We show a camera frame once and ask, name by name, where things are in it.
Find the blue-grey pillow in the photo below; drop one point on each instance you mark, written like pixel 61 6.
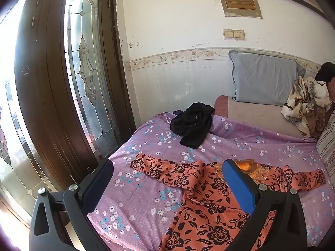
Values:
pixel 261 78

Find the dark cloth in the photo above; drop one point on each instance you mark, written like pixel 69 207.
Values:
pixel 325 73

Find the wooden door with stained glass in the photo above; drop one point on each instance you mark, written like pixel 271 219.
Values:
pixel 52 89

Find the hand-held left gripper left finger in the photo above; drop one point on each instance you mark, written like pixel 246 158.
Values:
pixel 98 185

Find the beige light switch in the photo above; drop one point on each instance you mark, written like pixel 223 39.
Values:
pixel 228 34
pixel 239 34

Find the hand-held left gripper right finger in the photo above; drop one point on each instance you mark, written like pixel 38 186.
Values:
pixel 240 185

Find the wall plaque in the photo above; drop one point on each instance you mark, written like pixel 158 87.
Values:
pixel 240 4

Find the purple floral bedsheet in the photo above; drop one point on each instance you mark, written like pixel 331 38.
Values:
pixel 146 141

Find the striped pillow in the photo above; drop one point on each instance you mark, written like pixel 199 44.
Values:
pixel 328 141

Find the orange black floral garment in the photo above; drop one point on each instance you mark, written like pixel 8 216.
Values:
pixel 204 190

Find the cream brown floral blanket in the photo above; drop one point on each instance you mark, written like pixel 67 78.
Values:
pixel 303 104

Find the beige mattress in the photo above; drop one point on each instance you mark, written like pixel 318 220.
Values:
pixel 253 117

